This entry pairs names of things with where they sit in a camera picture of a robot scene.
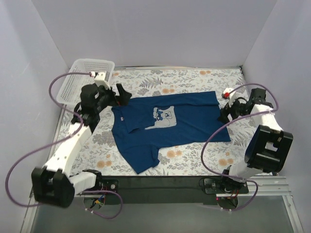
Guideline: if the blue printed t-shirt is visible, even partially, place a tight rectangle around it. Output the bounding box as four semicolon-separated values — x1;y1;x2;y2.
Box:
112;91;223;174

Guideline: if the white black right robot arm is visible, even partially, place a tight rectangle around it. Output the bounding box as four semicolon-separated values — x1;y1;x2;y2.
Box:
218;88;294;193

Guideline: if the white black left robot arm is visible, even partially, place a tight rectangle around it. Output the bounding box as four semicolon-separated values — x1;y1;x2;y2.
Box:
31;83;132;208

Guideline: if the white plastic basket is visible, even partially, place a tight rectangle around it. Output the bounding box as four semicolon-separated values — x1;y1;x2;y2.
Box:
56;58;115;106

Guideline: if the floral patterned tablecloth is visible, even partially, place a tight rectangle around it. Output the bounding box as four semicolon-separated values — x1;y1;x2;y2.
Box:
70;68;257;176

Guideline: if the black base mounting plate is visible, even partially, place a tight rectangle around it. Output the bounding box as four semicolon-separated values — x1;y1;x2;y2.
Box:
75;176;250;206

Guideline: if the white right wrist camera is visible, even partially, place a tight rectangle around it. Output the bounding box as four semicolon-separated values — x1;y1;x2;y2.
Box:
222;87;238;107

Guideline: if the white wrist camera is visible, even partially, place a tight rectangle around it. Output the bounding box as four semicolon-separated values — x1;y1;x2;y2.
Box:
89;71;110;90
222;87;238;107

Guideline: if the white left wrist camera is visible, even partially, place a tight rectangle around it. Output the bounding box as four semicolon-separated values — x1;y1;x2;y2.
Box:
89;71;110;90

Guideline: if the aluminium frame rail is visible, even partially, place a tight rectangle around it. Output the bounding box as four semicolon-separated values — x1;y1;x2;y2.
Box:
33;172;290;201

